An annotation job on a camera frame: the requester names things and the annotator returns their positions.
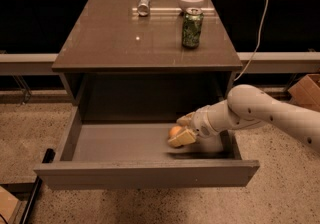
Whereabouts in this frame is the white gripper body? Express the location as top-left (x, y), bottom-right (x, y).
top-left (190, 105), bottom-right (218, 138)

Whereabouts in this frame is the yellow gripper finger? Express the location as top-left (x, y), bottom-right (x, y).
top-left (176, 112), bottom-right (194, 127)
top-left (168, 127), bottom-right (196, 148)

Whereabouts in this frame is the orange fruit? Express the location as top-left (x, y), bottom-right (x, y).
top-left (169, 126), bottom-right (182, 138)

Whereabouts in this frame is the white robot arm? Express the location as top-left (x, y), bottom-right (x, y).
top-left (168, 85), bottom-right (320, 153)

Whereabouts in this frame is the grey cabinet with counter top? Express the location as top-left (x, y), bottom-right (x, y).
top-left (52, 0), bottom-right (242, 123)

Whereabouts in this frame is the open grey top drawer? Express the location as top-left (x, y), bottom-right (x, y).
top-left (34, 107), bottom-right (259, 190)

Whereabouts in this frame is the cardboard box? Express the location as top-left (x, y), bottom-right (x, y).
top-left (289, 74), bottom-right (320, 112)

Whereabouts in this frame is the green soda can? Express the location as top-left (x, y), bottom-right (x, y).
top-left (182, 7), bottom-right (204, 48)

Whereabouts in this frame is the silver can lying down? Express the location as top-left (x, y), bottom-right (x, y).
top-left (137, 0), bottom-right (150, 17)

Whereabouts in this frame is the black bar on floor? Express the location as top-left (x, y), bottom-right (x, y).
top-left (19, 148), bottom-right (55, 224)

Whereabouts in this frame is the white cable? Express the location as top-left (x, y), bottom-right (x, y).
top-left (233, 0), bottom-right (270, 83)

